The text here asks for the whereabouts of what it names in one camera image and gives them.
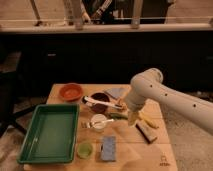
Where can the green plastic tray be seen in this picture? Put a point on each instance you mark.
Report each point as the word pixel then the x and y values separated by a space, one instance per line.
pixel 51 135

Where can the blue grey cloth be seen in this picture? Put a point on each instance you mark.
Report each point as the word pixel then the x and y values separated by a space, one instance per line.
pixel 115 93

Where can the silver fork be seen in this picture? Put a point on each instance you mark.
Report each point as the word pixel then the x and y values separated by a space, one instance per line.
pixel 91 124

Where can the yellow banana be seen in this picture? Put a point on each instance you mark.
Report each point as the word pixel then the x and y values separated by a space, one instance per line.
pixel 149 121

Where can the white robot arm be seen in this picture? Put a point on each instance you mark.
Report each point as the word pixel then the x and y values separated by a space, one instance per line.
pixel 148 85

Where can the black office chair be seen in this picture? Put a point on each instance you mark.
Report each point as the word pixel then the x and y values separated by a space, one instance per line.
pixel 8 88

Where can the blue sponge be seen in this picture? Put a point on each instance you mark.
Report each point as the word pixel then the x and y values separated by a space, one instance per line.
pixel 108 149

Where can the orange bowl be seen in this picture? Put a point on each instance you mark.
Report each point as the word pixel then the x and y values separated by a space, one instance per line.
pixel 70 92

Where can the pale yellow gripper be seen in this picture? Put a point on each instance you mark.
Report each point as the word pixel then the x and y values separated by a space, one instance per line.
pixel 132 117

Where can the white cup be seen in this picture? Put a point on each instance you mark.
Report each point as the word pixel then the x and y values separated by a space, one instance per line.
pixel 98 117

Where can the small green cup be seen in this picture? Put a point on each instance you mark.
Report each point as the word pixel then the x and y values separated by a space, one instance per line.
pixel 84 150

